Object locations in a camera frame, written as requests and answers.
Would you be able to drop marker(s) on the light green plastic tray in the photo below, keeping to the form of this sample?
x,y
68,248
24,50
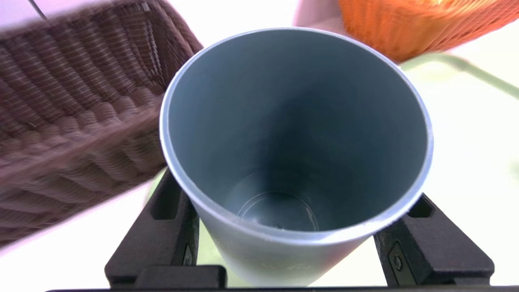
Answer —
x,y
466,69

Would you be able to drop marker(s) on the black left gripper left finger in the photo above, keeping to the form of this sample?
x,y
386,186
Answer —
x,y
154,235

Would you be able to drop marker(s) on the blue-grey plastic cup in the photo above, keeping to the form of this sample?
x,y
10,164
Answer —
x,y
284,121

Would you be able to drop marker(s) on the orange wicker basket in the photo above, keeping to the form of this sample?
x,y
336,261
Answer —
x,y
405,24

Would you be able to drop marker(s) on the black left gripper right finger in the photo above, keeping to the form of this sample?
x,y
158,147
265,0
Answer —
x,y
438,251

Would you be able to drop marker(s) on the dark brown wicker basket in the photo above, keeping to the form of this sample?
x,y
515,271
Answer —
x,y
73,101

